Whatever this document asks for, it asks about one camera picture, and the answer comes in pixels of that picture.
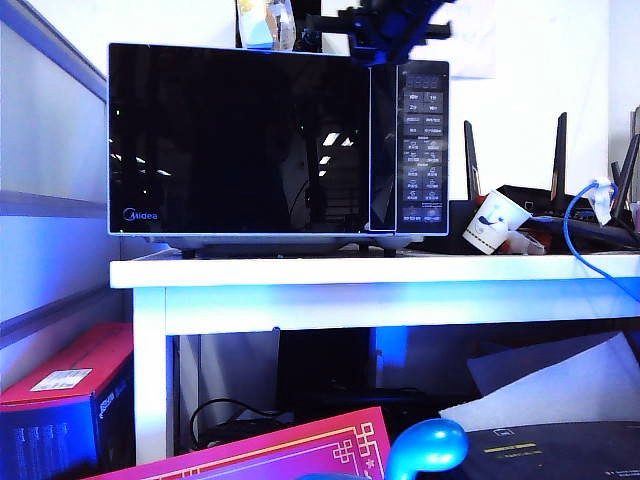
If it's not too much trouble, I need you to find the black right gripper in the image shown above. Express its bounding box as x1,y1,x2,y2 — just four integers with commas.
304,0,455,69

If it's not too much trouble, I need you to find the clear plastic snack box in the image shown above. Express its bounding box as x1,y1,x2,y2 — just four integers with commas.
235,0,297,51

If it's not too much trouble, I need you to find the black glass microwave door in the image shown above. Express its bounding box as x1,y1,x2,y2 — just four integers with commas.
108,43,400,235

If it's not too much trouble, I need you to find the silver Midea microwave oven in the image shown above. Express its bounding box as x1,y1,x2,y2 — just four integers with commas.
108,43,451,259

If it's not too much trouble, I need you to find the magenta box gold pattern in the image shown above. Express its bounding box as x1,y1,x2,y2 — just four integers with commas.
79,405,394,480

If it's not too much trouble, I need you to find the black box yellow print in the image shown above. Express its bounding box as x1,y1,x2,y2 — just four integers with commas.
449,422,640,480

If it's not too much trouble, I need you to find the red and black cardboard box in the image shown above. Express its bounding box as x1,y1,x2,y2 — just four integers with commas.
0,322,136,480

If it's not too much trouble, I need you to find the black patterned bag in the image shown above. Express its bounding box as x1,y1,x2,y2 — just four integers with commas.
292,0,325,54

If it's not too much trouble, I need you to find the white paper cup blue print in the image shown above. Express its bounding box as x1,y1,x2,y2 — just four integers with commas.
462,188,534,255

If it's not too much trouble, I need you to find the white table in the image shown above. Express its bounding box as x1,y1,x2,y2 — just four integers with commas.
108,249,640,465

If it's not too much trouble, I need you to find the black router with antennas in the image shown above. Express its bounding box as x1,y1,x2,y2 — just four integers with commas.
449,111,640,252

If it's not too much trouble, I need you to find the small red white package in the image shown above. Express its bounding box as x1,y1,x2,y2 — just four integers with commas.
499,225,554,255

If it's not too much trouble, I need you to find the black computer case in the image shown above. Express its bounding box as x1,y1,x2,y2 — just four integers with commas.
277,327,446,441

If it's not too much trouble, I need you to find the grey paper sheet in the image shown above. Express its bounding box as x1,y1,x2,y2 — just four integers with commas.
467,331,624,400

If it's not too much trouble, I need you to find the glossy blue rounded object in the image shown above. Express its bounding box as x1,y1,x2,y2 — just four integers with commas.
387,418,472,480

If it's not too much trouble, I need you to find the white paper sheet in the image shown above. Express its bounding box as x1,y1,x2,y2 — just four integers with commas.
438,331,640,434

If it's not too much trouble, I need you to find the white paper wall poster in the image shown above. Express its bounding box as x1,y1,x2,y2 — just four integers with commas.
439,0,499,80

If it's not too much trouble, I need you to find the blue network cable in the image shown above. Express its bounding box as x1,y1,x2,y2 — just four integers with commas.
563,178,640,301

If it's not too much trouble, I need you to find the white tag on cable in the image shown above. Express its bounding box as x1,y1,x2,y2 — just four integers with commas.
588,175,620,226

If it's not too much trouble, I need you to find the grey partition frame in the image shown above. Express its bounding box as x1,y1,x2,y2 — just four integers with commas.
0,0,124,351

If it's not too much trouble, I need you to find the thin black power cable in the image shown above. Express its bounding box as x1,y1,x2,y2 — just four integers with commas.
191,397,286,451

